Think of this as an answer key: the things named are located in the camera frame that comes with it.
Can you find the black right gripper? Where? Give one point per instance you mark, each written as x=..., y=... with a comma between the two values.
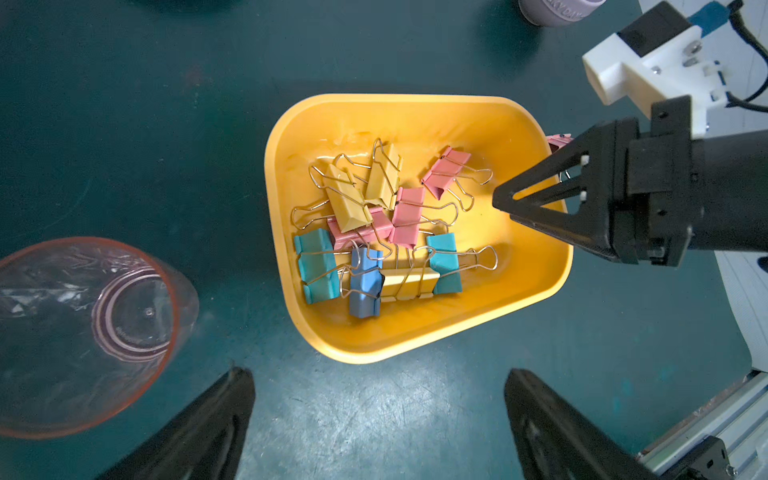
x=658, y=194

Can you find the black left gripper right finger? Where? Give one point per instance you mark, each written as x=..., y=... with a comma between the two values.
x=555, y=441

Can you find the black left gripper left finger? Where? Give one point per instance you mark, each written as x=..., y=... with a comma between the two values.
x=204, y=441

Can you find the pink binder clip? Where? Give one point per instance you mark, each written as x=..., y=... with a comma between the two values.
x=444, y=175
x=408, y=216
x=556, y=142
x=380, y=229

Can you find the yellow plastic storage box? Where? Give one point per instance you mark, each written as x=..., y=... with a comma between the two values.
x=520, y=266

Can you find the teal binder clip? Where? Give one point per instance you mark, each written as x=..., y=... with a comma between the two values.
x=449, y=263
x=317, y=265

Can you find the yellow binder clip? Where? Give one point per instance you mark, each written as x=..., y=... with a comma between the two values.
x=384, y=169
x=416, y=281
x=350, y=210

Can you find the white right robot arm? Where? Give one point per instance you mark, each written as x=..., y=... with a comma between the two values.
x=744, y=275

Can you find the pink binder clip in box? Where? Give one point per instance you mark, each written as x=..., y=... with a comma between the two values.
x=380, y=229

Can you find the teal binder clip in box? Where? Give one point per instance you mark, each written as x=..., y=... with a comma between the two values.
x=317, y=265

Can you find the blue binder clip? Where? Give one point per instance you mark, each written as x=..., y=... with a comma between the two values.
x=365, y=282

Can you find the small brown glass cup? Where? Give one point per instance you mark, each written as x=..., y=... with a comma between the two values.
x=88, y=324

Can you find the lilac ceramic bowl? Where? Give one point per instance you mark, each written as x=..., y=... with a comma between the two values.
x=557, y=13

